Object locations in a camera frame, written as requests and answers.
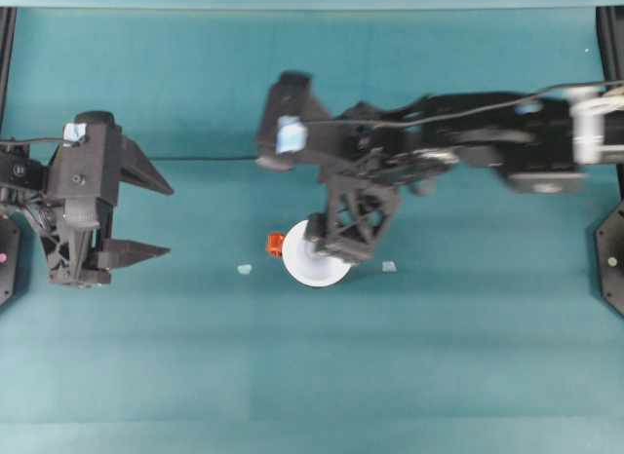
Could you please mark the small square white scrap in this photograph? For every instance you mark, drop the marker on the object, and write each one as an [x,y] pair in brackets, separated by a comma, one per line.
[388,266]

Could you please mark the small rounded white scrap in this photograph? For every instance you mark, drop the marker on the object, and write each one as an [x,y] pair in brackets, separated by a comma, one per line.
[245,269]

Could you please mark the blue-green table cloth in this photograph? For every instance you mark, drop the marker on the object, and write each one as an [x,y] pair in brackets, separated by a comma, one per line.
[312,376]

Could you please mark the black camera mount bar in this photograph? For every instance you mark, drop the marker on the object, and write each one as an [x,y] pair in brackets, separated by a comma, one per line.
[88,166]
[317,142]

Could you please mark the wrist camera cylinder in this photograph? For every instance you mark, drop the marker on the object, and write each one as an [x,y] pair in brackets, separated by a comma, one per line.
[295,80]
[95,118]

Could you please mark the black frame post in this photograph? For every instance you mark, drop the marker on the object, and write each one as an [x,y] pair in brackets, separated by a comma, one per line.
[6,54]
[612,45]

